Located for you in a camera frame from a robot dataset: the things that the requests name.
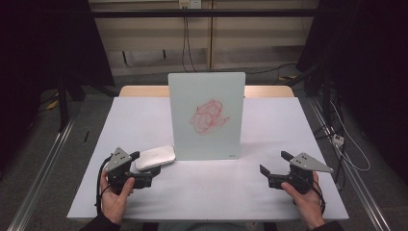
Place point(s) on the person's left hand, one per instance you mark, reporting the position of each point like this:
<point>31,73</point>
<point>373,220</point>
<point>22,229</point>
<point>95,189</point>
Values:
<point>114,205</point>

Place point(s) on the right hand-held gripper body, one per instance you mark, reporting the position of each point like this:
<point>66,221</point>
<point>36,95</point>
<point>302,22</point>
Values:
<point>304,162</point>

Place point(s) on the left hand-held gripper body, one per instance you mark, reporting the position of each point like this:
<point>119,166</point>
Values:
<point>118,160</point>

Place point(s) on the white wall outlet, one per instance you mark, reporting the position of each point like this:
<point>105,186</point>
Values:
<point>190,4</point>

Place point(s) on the pale green glass whiteboard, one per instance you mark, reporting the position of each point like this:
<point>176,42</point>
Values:
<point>207,96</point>

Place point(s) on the white whiteboard eraser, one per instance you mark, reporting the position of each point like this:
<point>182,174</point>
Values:
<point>154,158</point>

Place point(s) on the small black stick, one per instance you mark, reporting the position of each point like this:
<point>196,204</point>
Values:
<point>86,136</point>

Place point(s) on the black metal stand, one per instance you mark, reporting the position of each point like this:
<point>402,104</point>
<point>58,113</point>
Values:
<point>63,106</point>

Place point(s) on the person's right hand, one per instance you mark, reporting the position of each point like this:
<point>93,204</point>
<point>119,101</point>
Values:
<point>308,205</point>

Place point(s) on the white table cover sheet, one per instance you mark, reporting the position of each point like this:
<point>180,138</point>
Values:
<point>224,192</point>

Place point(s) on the metal floor rail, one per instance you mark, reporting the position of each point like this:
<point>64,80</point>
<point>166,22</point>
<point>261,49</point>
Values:
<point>41,173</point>
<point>356,183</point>

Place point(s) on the black horizontal bar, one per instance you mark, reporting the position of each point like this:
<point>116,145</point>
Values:
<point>205,13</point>

